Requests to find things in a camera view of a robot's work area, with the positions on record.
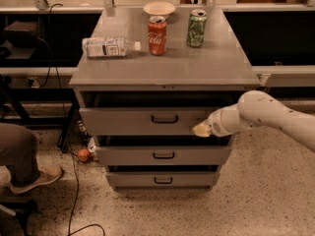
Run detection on black floor cable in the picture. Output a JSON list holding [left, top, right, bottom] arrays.
[[67, 150, 106, 236]]

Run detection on green soda can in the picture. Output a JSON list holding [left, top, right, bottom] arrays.
[[186, 9, 208, 47]]

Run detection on clear plastic water bottle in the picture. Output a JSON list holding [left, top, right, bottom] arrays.
[[82, 36, 141, 58]]

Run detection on black top drawer handle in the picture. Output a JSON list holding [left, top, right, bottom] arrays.
[[151, 115, 179, 124]]

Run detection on tan shoe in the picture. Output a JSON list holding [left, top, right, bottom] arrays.
[[10, 166, 63, 195]]

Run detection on red cola can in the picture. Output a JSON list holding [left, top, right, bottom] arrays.
[[148, 16, 166, 55]]

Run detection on person's leg brown trousers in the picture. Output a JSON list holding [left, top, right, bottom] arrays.
[[0, 123, 40, 188]]

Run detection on white paper bowl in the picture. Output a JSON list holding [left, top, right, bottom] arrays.
[[144, 1, 175, 19]]

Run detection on orange ball on floor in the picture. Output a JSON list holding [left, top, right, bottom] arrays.
[[77, 148, 91, 162]]

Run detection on grey middle drawer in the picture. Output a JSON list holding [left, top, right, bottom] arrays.
[[96, 146, 231, 166]]

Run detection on grey metal drawer cabinet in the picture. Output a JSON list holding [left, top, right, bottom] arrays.
[[69, 5, 262, 191]]

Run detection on grey top drawer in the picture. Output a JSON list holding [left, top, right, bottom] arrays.
[[80, 107, 215, 136]]

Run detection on grey bottom drawer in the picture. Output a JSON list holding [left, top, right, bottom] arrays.
[[106, 172, 220, 189]]

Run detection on grey drawer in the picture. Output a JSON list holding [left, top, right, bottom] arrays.
[[106, 172, 220, 189], [96, 146, 231, 166], [80, 107, 215, 136]]

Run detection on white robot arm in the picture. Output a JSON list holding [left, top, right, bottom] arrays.
[[193, 90, 315, 151]]

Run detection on black hanging cable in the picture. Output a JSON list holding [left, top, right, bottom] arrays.
[[36, 3, 68, 116]]

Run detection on black box on shelf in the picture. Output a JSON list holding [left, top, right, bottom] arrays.
[[4, 21, 39, 48]]

